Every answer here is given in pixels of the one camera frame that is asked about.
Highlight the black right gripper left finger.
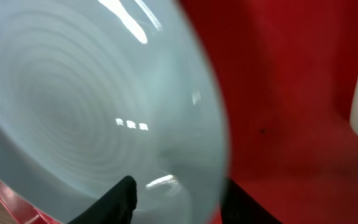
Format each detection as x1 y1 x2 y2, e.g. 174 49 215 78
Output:
68 175 137 224

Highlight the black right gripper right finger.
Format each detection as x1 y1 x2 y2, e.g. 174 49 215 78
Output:
220 179 282 224

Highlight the light blue plate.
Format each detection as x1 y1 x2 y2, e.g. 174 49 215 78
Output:
0 0 228 223

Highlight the red serving tray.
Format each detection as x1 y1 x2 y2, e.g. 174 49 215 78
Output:
0 0 358 224

